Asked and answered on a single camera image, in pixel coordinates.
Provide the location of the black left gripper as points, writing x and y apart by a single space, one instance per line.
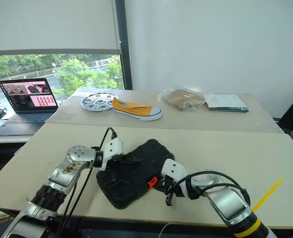
115 171

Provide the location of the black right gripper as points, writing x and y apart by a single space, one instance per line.
172 187

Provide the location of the black plastic tool case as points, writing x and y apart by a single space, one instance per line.
136 183

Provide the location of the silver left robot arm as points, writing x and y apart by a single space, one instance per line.
67 171

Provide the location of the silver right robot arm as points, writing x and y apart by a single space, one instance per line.
228 200

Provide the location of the yellow canvas sneaker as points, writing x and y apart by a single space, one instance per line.
136 110

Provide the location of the round metal steamer plate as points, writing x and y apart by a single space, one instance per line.
99 102

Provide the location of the clear bag with brown contents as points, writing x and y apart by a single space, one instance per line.
183 99

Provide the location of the white green booklet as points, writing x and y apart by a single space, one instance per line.
226 101

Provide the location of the yellow tape tag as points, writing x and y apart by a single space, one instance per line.
267 194

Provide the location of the open laptop computer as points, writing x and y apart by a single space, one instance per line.
29 99

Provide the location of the white side desk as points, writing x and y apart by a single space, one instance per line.
2 139

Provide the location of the white roller blind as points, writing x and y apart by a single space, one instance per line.
52 22

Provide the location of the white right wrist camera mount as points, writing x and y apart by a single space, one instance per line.
173 169

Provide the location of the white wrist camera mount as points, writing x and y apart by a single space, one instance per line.
112 151
173 169

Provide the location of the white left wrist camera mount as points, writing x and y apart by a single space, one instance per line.
112 151

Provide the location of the black window frame post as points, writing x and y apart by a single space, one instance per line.
125 42

